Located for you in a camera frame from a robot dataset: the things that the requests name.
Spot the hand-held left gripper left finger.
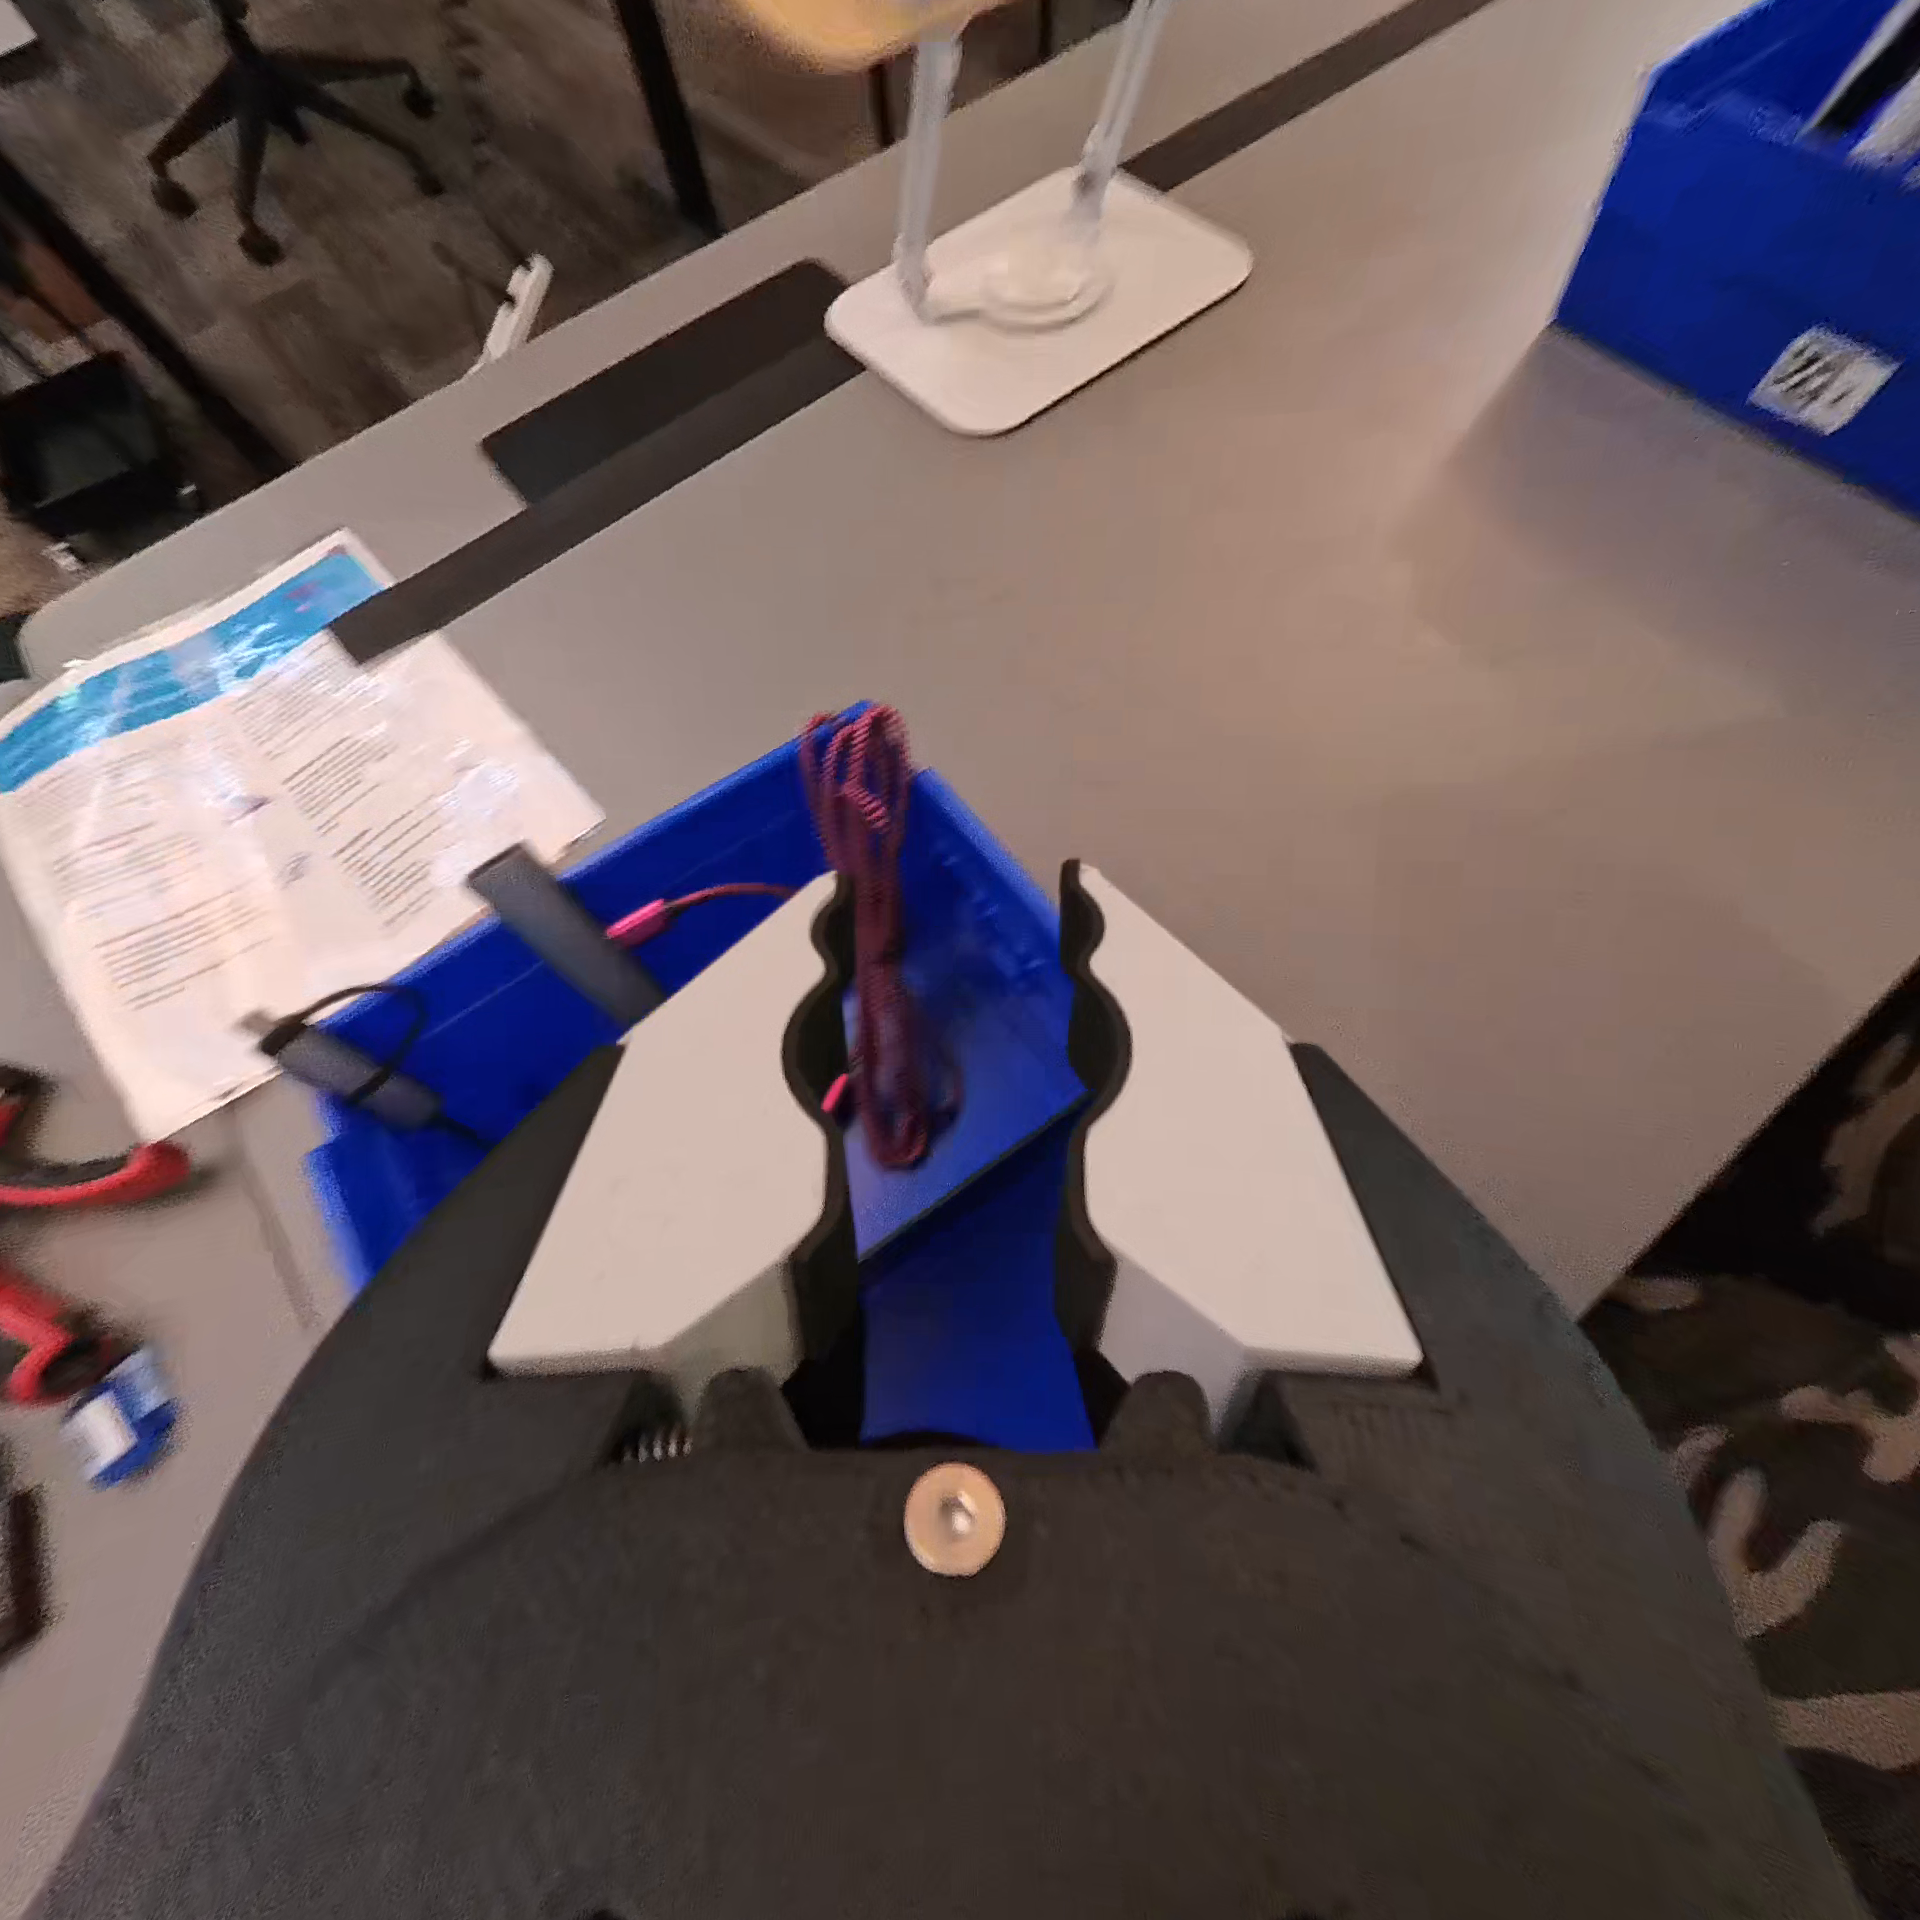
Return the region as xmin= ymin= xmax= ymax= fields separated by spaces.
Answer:
xmin=486 ymin=872 xmax=859 ymax=1384

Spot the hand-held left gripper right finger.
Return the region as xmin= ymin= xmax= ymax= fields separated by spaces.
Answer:
xmin=1056 ymin=860 xmax=1427 ymax=1424

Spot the pink braided usb-c cable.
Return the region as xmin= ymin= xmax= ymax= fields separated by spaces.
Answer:
xmin=607 ymin=704 xmax=963 ymax=1174

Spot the grey usb hub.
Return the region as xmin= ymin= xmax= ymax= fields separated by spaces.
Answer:
xmin=247 ymin=848 xmax=664 ymax=1153

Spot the blue bin with black divider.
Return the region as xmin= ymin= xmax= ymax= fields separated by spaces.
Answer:
xmin=307 ymin=696 xmax=1097 ymax=1453

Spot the blue bin with marker label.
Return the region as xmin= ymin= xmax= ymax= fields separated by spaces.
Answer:
xmin=1552 ymin=0 xmax=1920 ymax=518

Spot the white printed paper sheet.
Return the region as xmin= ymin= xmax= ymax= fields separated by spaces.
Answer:
xmin=0 ymin=630 xmax=606 ymax=1145

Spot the red and black tool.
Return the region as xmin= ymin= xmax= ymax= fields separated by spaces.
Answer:
xmin=0 ymin=1265 xmax=140 ymax=1413
xmin=0 ymin=1064 xmax=193 ymax=1213

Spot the small blue white box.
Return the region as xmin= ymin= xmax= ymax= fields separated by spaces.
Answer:
xmin=59 ymin=1345 xmax=182 ymax=1490

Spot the blue and white leaflet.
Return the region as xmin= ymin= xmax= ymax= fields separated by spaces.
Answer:
xmin=0 ymin=527 xmax=395 ymax=797

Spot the white base acrylic leg stand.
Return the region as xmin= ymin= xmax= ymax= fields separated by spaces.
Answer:
xmin=750 ymin=0 xmax=1257 ymax=440

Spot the black office chair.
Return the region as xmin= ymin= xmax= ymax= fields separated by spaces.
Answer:
xmin=145 ymin=0 xmax=447 ymax=269

